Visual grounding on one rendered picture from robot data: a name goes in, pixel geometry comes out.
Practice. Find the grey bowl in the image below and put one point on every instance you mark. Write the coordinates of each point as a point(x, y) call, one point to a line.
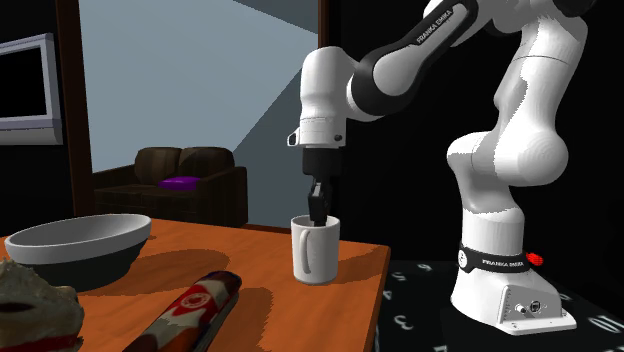
point(78, 248)

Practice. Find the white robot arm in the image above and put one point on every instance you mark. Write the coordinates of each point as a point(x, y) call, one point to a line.
point(512, 146)

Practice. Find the white mug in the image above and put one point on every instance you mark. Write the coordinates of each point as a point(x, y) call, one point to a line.
point(315, 251)

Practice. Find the black patterned robot stand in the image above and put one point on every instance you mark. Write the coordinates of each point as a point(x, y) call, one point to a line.
point(424, 312)

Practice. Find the grey framed wall screen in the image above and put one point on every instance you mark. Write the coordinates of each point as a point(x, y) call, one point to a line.
point(27, 90)

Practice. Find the purple cushion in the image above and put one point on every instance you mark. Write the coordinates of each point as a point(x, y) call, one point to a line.
point(179, 183)

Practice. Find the beige furry toy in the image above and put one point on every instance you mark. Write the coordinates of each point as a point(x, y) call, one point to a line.
point(34, 312)

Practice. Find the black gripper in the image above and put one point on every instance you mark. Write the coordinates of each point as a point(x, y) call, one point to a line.
point(320, 163)

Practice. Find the dark brown sofa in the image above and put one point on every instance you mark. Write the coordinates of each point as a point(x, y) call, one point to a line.
point(170, 195)

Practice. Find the red and white tube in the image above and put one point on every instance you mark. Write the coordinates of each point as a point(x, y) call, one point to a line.
point(192, 312)

